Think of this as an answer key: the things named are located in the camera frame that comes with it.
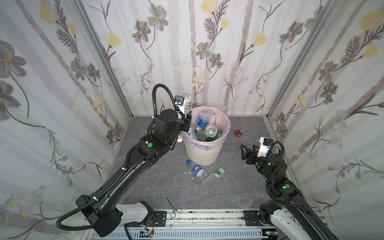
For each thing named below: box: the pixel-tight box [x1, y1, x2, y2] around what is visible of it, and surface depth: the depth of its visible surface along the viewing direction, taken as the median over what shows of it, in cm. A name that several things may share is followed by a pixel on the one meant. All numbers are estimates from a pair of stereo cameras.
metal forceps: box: [164, 194, 182, 219], surface depth 78 cm
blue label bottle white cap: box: [196, 107, 215, 131], surface depth 87 cm
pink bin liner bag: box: [183, 106, 231, 151], surface depth 80 cm
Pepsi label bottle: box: [186, 159, 208, 181], surface depth 88 cm
